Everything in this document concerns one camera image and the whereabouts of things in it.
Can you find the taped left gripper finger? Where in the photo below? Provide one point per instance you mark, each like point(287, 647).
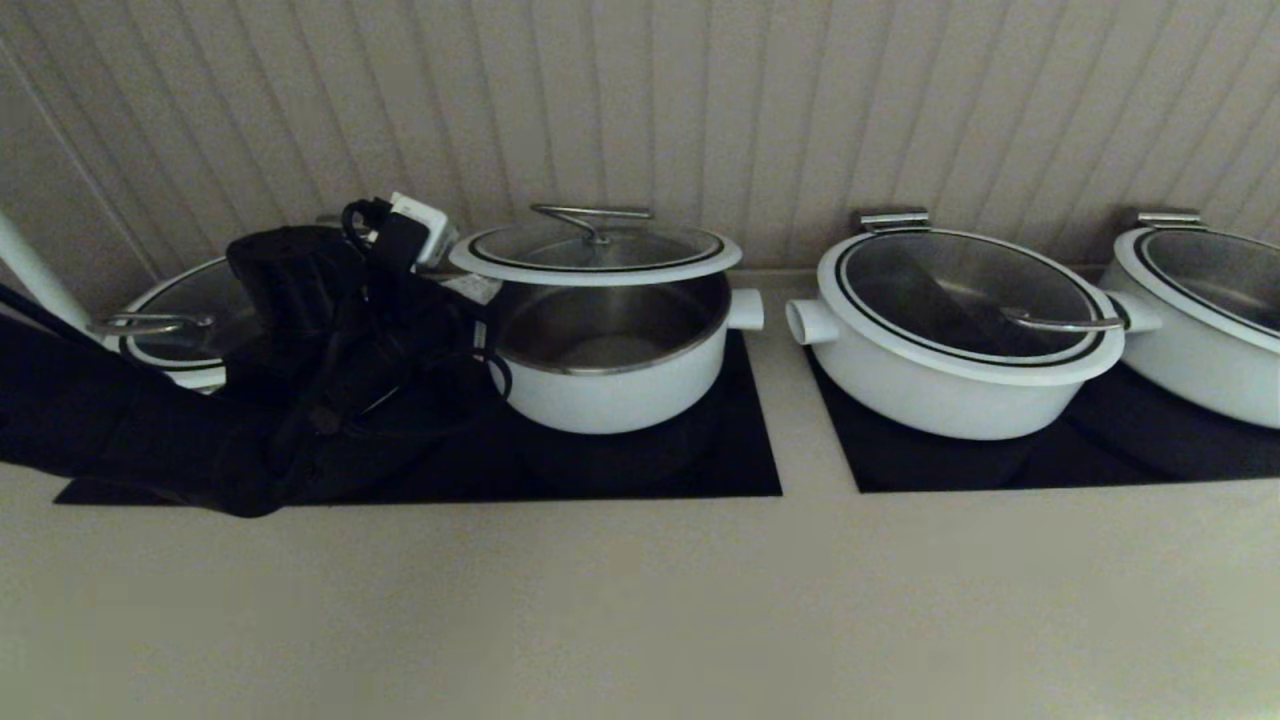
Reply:
point(472, 281)
point(478, 297)

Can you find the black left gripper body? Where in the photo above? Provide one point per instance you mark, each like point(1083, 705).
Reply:
point(420, 337)

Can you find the glass lid with white rim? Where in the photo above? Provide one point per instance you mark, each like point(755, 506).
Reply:
point(610, 255)
point(950, 280)
point(1220, 270)
point(200, 300)

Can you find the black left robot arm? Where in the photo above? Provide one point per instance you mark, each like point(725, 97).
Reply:
point(100, 420)

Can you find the black glass induction cooktop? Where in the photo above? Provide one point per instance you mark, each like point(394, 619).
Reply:
point(1100, 450)
point(740, 460)

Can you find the white slanted pole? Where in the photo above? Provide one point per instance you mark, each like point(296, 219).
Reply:
point(25, 265)

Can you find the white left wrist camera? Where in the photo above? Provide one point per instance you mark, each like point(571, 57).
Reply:
point(420, 228)

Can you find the silver metal bar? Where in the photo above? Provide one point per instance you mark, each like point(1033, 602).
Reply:
point(1168, 219)
point(892, 220)

